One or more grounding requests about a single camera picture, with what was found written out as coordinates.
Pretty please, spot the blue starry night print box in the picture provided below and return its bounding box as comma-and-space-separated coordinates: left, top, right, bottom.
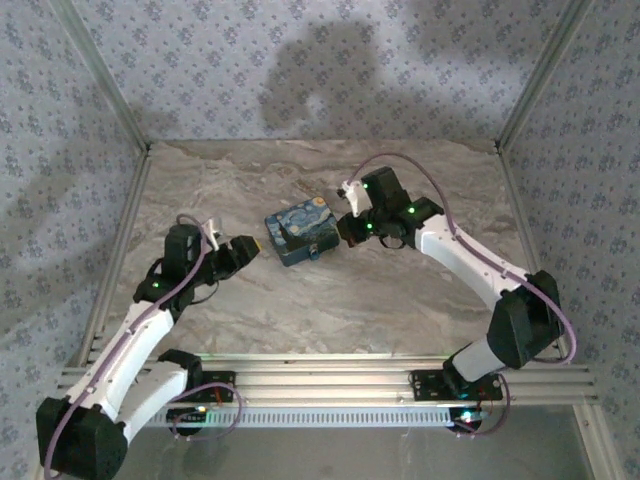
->
263, 197, 342, 269

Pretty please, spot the small controller board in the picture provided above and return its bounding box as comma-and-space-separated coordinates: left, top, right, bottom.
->
446, 407, 494, 435
167, 407, 211, 427

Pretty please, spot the aluminium frame upright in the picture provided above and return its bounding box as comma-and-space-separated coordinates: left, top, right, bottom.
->
493, 0, 597, 151
49, 0, 154, 154

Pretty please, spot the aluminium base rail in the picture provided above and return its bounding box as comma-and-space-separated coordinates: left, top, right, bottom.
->
52, 352, 599, 406

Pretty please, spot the aluminium frame leg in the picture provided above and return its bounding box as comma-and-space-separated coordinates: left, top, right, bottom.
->
572, 404, 619, 480

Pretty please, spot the slotted grey cable duct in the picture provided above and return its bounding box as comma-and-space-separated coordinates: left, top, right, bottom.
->
149, 408, 454, 430

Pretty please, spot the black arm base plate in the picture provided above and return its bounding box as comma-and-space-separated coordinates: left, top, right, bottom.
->
192, 369, 239, 404
408, 369, 505, 402

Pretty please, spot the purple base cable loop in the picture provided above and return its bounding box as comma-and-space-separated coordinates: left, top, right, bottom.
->
169, 382, 246, 444
452, 374, 511, 441

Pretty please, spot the aluminium side rail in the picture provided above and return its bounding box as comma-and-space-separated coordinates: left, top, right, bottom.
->
74, 147, 154, 369

